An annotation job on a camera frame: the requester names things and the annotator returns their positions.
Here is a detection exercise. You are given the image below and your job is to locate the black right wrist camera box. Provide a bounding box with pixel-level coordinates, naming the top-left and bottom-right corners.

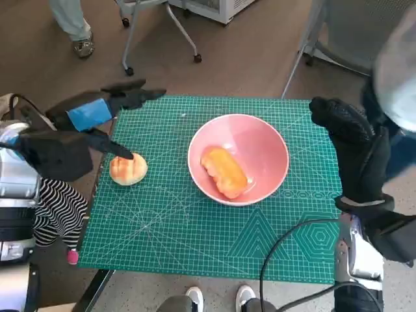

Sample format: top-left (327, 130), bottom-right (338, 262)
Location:
top-left (365, 214), bottom-right (416, 264)

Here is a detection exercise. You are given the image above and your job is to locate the person in light trousers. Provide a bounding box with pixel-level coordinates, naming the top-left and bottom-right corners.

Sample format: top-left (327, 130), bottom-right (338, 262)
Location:
top-left (48, 0), bottom-right (96, 59)

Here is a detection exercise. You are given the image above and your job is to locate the green cutting mat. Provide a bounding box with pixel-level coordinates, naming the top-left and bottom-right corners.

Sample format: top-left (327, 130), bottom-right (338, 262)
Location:
top-left (76, 94), bottom-right (342, 285)

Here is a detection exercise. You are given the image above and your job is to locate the black table leg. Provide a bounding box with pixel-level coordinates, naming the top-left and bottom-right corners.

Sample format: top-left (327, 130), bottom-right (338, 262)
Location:
top-left (77, 269), bottom-right (115, 312)

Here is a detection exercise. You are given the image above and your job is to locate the pink bowl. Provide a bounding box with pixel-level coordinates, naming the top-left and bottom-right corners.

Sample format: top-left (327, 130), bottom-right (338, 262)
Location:
top-left (187, 113), bottom-right (290, 207)

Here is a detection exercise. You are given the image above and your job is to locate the white cabinet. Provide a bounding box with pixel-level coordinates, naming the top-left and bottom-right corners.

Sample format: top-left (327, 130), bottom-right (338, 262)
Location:
top-left (168, 0), bottom-right (257, 25)

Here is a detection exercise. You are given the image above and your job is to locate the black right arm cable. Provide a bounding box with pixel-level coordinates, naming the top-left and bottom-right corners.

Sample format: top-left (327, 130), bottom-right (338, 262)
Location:
top-left (259, 219), bottom-right (384, 312)

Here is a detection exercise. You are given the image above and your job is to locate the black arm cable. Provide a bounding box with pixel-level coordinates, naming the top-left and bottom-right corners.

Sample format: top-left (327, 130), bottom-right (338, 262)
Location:
top-left (259, 219), bottom-right (384, 312)
top-left (8, 93), bottom-right (55, 131)

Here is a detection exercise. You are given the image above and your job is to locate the grey chair frame with casters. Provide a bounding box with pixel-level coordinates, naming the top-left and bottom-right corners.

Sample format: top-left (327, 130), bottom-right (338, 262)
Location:
top-left (116, 0), bottom-right (202, 77)

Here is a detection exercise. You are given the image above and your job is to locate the round pale toy bread bun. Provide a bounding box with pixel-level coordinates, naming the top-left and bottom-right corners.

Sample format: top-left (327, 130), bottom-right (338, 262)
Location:
top-left (109, 153), bottom-right (149, 187)

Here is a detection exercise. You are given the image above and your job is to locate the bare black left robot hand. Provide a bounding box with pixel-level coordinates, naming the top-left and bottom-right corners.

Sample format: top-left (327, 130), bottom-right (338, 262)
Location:
top-left (45, 79), bottom-right (167, 160)

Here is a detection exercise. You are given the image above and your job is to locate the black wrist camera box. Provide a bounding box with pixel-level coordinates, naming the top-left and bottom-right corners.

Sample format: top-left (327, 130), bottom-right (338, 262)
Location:
top-left (365, 214), bottom-right (416, 264)
top-left (18, 128), bottom-right (96, 182)

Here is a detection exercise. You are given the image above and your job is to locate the person in grey top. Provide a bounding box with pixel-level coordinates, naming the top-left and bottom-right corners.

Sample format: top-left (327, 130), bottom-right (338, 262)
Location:
top-left (360, 0), bottom-right (416, 179)

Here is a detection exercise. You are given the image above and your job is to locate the grey mesh chair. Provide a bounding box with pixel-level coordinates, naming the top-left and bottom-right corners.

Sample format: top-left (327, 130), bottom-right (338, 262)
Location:
top-left (281, 0), bottom-right (407, 98)

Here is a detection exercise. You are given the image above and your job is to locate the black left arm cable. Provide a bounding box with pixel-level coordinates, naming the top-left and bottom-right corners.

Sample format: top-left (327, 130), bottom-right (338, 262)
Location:
top-left (8, 93), bottom-right (55, 131)

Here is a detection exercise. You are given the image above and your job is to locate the white shoe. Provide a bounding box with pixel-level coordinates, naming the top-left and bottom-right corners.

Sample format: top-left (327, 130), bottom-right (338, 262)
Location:
top-left (185, 285), bottom-right (205, 312)
top-left (235, 284), bottom-right (257, 311)

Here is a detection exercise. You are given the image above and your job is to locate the person's beige sneaker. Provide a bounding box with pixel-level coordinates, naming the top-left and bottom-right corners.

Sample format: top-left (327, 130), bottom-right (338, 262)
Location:
top-left (0, 93), bottom-right (20, 122)

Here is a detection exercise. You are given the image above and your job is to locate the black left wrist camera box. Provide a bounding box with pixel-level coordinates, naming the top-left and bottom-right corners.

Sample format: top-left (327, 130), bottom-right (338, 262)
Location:
top-left (18, 128), bottom-right (96, 182)

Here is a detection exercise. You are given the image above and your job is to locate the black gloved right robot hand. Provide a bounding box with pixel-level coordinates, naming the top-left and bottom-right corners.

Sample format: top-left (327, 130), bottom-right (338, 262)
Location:
top-left (307, 96), bottom-right (391, 205)

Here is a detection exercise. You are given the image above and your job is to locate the long orange toy bread loaf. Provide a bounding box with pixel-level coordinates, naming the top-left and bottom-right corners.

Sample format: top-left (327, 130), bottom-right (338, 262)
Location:
top-left (200, 146), bottom-right (248, 200)

